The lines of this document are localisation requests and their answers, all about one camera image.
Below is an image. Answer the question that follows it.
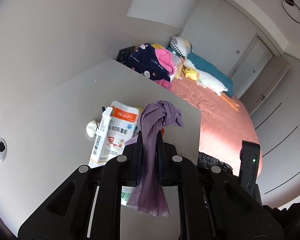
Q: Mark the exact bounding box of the white milk bottle green label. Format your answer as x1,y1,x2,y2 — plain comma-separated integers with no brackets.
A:
121,186,136,207

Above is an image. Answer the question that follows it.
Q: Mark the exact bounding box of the purple cloth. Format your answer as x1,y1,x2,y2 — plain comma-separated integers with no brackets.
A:
127,100,183,217

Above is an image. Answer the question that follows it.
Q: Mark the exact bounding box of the white foam sponge piece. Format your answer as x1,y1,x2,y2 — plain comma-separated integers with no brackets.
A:
86,120,100,138

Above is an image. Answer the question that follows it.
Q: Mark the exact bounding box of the white medicine carton box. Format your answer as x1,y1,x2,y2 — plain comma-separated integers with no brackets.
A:
103,101,140,165

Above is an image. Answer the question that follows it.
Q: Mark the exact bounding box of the long white barcode box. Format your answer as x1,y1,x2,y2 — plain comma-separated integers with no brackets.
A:
88,107,113,168

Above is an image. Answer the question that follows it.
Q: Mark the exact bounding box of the black trash bag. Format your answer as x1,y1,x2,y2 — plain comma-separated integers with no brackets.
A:
197,152,233,174

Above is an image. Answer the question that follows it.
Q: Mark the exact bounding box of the white bedroom door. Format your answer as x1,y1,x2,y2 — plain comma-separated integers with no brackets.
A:
228,34,274,99

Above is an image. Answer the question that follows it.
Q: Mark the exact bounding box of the pink bed sheet mattress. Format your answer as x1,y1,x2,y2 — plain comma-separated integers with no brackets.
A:
172,78,259,176

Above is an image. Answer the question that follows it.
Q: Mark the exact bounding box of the white goose plush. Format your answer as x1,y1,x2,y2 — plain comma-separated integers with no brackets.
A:
183,59,239,112

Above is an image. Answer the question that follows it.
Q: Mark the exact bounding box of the yellow duck plush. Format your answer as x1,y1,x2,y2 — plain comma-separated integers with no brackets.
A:
183,68,199,81

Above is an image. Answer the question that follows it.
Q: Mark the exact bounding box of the teal pillow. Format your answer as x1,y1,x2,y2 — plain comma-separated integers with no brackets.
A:
167,45,234,99

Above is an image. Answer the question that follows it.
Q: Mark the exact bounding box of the checkered patchwork pillow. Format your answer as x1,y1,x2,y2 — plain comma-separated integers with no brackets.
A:
170,36,192,59

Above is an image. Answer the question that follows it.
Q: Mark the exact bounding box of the pink fleece garment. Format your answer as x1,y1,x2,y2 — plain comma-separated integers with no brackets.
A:
155,49,176,76

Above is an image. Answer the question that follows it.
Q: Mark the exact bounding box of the navy blue patterned blanket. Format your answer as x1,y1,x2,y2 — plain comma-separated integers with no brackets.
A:
123,43,171,82

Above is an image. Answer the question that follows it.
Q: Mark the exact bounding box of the round ceiling lamp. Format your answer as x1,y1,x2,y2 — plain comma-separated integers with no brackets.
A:
281,0,300,24

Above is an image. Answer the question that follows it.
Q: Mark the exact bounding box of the metal desk cable grommet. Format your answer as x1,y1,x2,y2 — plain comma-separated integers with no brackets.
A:
0,138,8,164

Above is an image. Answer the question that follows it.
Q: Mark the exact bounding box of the black wall socket panel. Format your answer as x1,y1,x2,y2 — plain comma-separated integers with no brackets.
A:
116,46,135,63

